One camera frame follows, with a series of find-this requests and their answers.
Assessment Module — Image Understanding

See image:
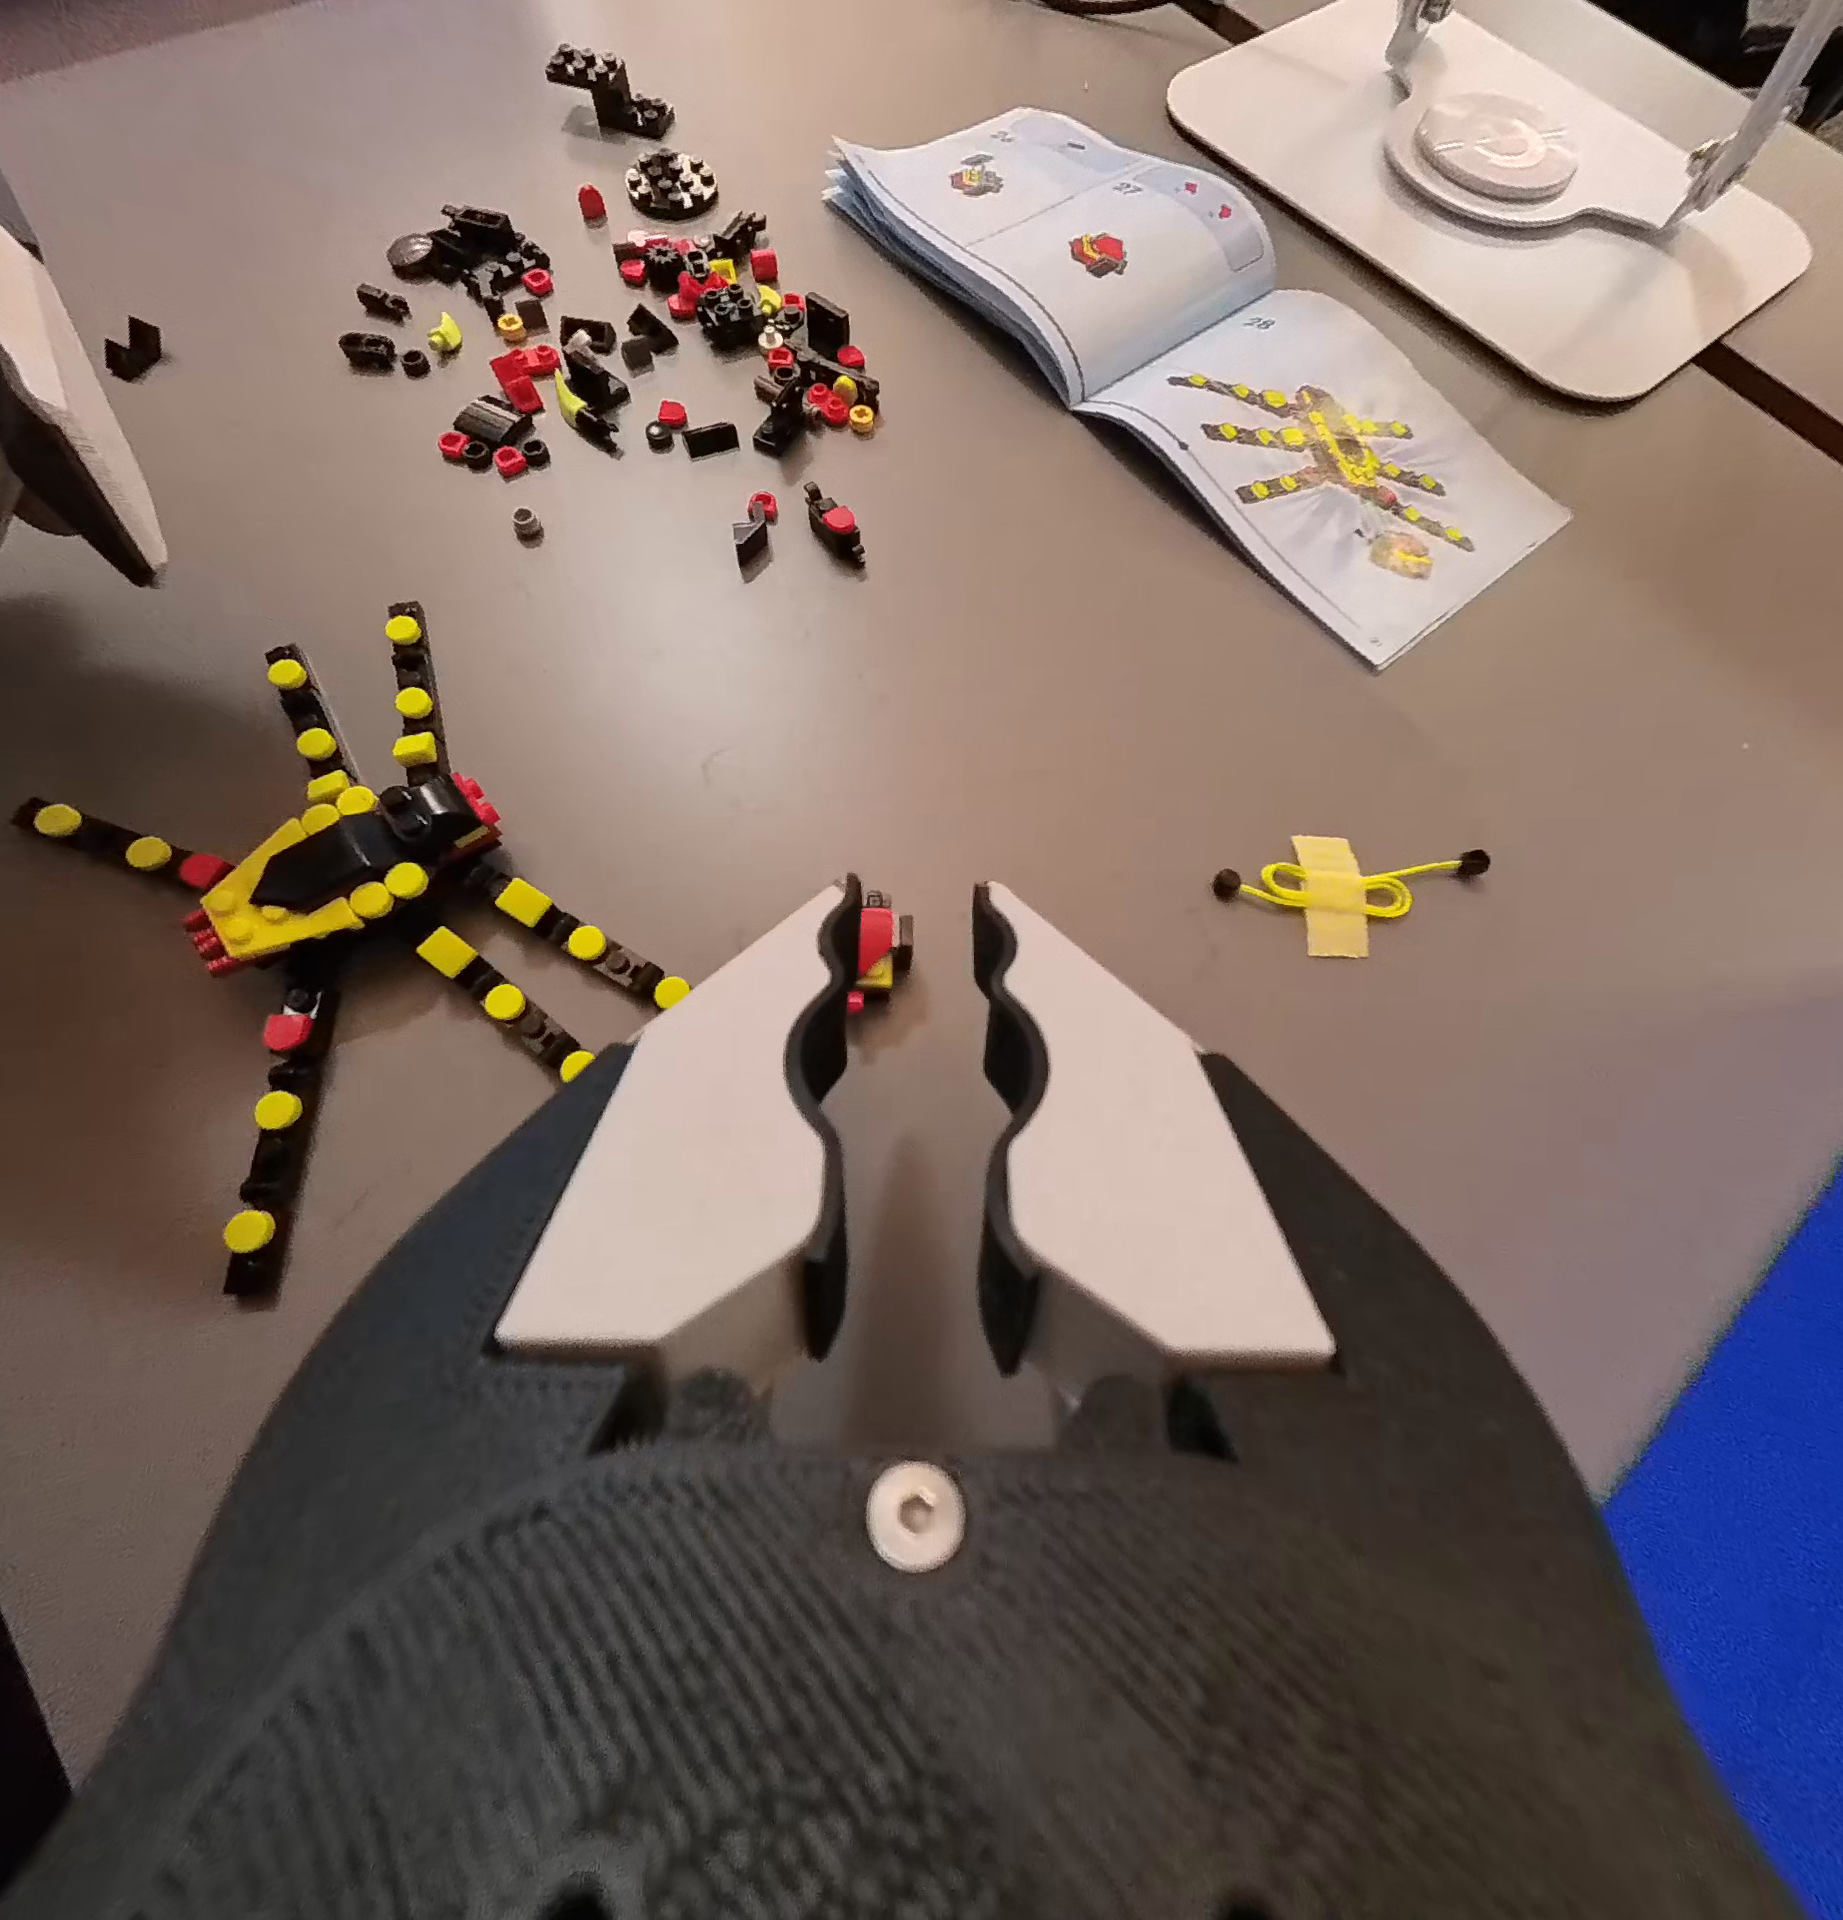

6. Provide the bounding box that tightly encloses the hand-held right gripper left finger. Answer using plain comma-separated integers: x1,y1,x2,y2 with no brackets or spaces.
493,882,868,1380

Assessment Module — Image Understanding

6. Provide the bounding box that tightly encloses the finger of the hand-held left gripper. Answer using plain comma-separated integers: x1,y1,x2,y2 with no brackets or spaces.
0,111,168,590

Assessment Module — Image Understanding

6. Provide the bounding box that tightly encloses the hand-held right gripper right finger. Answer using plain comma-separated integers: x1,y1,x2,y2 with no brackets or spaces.
971,882,1337,1380

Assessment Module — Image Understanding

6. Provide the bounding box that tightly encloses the small red yellow lego assembly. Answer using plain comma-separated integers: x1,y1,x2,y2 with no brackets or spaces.
843,877,917,1020

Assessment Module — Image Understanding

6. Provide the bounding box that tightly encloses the black yellow lego spider model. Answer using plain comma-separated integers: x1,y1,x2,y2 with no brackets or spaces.
10,600,693,1301

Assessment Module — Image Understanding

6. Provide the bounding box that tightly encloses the pile of loose lego pieces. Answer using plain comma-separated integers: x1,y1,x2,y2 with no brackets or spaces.
337,181,880,481

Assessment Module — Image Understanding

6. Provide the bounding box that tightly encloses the black stepped lego plate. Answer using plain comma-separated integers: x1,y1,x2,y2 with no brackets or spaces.
547,43,678,139

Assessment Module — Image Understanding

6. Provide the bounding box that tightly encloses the lego instruction booklet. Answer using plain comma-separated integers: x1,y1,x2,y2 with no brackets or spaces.
822,105,1572,673

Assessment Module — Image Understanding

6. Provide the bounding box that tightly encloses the beige tape piece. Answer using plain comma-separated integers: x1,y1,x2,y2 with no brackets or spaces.
1287,833,1373,962

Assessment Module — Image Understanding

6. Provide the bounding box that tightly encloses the blue plastic bin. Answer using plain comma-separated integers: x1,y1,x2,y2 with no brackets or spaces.
1600,1109,1843,1920

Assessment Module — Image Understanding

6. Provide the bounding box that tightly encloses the yellow string with black ends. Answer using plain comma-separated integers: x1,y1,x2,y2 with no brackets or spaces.
1212,848,1494,918

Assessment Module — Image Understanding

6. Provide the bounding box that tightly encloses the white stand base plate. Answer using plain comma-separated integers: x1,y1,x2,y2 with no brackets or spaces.
1166,0,1815,406

